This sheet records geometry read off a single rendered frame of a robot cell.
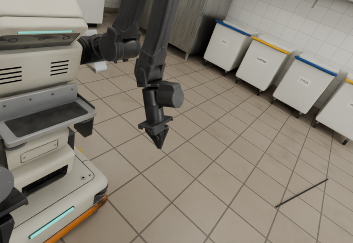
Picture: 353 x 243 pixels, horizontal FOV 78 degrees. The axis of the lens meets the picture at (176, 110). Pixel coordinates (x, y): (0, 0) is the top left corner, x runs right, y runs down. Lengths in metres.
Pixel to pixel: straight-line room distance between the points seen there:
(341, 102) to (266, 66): 1.03
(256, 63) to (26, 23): 3.20
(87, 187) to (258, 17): 3.69
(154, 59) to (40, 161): 0.55
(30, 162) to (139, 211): 0.78
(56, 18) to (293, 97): 3.21
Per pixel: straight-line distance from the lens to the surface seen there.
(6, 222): 0.49
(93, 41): 0.78
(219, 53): 3.72
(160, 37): 0.59
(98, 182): 1.22
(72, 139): 1.11
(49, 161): 0.91
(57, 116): 0.72
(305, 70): 3.39
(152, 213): 1.49
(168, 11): 0.57
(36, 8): 0.59
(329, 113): 3.50
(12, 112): 0.71
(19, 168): 0.91
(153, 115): 0.66
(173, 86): 0.59
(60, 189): 1.20
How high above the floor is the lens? 1.26
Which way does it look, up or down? 32 degrees down
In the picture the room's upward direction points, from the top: 20 degrees clockwise
